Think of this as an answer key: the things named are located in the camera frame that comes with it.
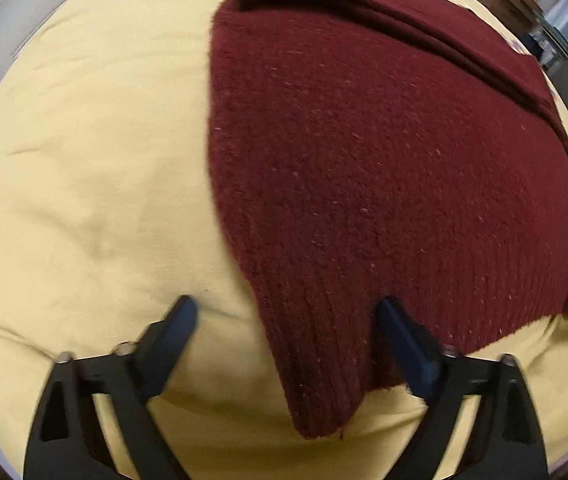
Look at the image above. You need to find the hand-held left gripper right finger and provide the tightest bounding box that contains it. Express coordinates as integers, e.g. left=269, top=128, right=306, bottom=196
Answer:
left=375, top=297, right=550, bottom=480

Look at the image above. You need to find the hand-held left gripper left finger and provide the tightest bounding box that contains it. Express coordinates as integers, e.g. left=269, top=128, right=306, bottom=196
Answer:
left=24, top=296, right=199, bottom=480

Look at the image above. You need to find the dark red knit sweater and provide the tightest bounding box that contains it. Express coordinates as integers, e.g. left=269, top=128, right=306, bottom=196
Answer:
left=204, top=0, right=568, bottom=440

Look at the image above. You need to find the yellow printed blanket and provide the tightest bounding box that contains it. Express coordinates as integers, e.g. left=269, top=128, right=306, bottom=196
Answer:
left=0, top=0, right=568, bottom=480

